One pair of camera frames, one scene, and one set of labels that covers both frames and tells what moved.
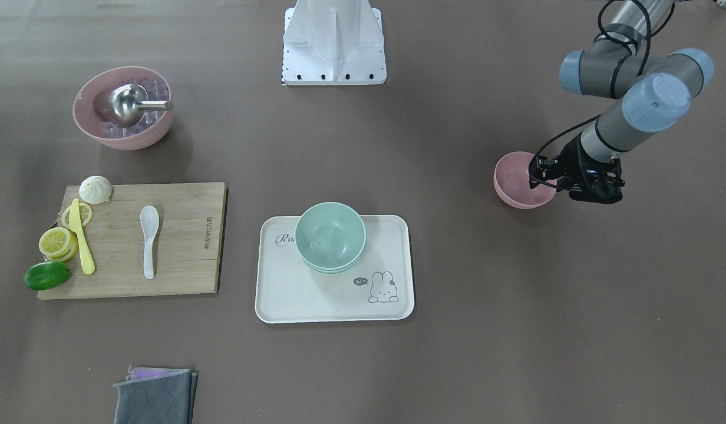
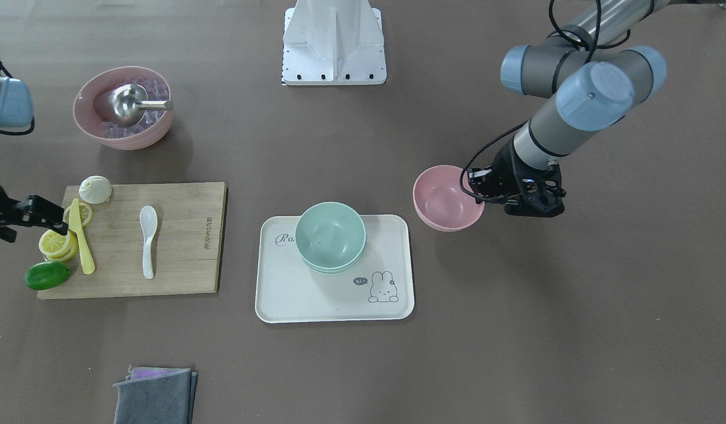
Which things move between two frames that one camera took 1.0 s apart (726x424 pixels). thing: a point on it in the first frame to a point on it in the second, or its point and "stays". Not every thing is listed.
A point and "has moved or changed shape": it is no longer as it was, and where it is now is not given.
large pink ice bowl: (94, 116) stays
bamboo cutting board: (187, 245) stays
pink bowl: (511, 182) has moved or changed shape
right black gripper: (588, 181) to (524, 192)
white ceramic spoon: (149, 222) stays
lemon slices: (60, 244) stays
